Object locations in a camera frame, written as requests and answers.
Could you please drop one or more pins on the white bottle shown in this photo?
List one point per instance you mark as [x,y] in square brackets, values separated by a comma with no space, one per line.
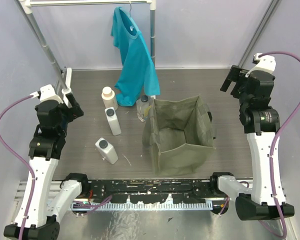
[107,150]
[113,121]

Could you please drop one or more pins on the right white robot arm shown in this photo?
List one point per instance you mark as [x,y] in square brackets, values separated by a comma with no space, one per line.
[265,200]

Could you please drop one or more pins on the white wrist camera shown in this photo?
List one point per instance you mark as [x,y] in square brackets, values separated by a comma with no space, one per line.
[264,63]
[46,93]

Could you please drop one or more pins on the white metal clothes rack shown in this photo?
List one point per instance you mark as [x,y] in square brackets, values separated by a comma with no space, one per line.
[63,27]

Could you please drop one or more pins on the wire clothes hanger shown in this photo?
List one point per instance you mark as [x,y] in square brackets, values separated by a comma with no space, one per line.
[130,8]

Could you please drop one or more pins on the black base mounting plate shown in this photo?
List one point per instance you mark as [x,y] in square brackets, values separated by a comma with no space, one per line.
[151,191]

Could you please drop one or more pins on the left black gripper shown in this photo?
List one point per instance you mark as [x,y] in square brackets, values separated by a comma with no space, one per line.
[71,110]

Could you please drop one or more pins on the olive canvas bag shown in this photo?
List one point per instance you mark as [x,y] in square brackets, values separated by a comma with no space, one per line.
[179,135]

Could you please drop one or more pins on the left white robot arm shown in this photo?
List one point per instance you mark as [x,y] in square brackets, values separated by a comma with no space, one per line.
[36,220]

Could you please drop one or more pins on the beige round bottle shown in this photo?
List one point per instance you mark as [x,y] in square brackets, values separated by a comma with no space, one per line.
[109,98]

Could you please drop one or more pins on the white slotted cable duct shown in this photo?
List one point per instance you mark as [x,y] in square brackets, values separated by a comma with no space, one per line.
[166,206]

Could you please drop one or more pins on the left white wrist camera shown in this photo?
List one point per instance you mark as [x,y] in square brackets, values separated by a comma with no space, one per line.
[46,93]

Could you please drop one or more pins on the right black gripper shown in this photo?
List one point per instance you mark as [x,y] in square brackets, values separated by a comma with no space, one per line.
[236,74]

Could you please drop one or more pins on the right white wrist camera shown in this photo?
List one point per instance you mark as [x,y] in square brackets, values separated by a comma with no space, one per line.
[264,63]

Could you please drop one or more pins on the teal t-shirt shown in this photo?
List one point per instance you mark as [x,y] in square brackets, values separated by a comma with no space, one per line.
[138,70]

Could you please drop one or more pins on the clear bottle black cap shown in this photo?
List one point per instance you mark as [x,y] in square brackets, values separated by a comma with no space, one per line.
[143,105]

